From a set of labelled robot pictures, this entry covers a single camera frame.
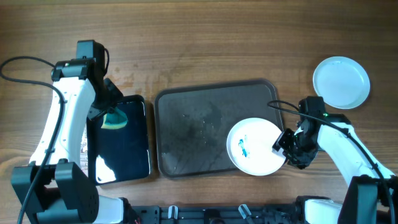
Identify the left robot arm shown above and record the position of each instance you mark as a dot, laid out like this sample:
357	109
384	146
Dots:
53	188

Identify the dark brown serving tray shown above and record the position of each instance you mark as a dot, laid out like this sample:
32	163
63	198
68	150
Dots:
192	124

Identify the black water tray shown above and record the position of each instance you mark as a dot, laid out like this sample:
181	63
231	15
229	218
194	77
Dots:
121	154

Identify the white plate back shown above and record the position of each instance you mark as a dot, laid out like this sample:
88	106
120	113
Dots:
342	82

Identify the green yellow sponge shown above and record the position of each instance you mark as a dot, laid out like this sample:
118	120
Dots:
115	120

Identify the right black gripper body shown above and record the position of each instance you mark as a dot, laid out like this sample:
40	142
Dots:
299	149

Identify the white plate front stained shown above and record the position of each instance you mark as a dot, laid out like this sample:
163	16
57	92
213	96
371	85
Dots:
249	146

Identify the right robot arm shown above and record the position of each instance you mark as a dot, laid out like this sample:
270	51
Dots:
372	188

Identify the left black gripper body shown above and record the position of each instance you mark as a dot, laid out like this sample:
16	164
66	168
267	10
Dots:
107	96

